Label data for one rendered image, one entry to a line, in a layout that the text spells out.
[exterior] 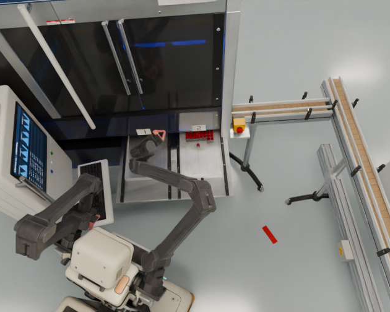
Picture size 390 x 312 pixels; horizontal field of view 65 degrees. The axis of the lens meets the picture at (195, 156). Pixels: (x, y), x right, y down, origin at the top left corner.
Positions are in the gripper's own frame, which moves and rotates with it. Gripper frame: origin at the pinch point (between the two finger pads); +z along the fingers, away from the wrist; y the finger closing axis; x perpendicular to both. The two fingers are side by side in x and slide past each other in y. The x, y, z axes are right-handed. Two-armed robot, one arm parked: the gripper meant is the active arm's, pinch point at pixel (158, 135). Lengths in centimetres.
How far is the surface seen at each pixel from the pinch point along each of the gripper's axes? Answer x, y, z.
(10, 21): 69, 8, -33
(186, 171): -27.2, -21.1, 20.4
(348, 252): -130, 21, 47
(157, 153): -8.1, -33.4, 22.2
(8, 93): 57, -24, -36
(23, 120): 46, -31, -34
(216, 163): -35.3, -8.4, 32.7
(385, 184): -145, 34, 137
